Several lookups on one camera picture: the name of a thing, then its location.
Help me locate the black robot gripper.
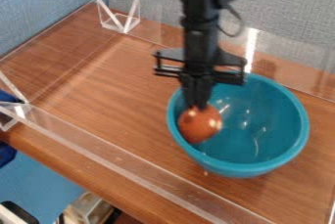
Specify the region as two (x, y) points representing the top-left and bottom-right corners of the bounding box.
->
(152, 28), (246, 110)

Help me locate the brown and white toy mushroom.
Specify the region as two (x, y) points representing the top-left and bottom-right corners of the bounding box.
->
(178, 105), (223, 144)

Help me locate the blue plastic bowl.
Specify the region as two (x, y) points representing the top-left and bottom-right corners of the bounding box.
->
(166, 73), (309, 178)

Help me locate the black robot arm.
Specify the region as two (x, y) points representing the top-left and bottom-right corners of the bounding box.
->
(152, 0), (247, 110)

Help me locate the clear acrylic back barrier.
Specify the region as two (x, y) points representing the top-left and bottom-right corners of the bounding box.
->
(107, 0), (335, 103)

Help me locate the clear acrylic barrier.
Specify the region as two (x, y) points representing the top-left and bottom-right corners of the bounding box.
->
(6, 105), (272, 224)
(107, 0), (335, 103)

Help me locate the clear acrylic front barrier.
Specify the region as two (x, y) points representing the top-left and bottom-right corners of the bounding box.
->
(6, 105), (272, 224)

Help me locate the blue cloth object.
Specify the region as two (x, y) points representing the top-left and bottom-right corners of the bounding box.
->
(0, 89), (22, 168)

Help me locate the black and white object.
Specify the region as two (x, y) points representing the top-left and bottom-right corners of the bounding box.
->
(0, 202), (38, 224)

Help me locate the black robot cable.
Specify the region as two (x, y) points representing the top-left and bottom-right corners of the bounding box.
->
(215, 2), (246, 38)

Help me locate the clear acrylic corner bracket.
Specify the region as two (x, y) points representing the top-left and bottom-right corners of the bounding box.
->
(95, 0), (140, 34)

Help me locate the clear acrylic left bracket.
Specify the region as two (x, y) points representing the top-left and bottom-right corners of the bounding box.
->
(0, 70), (29, 131)

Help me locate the metal frame under table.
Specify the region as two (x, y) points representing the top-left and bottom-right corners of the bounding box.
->
(53, 192), (113, 224)

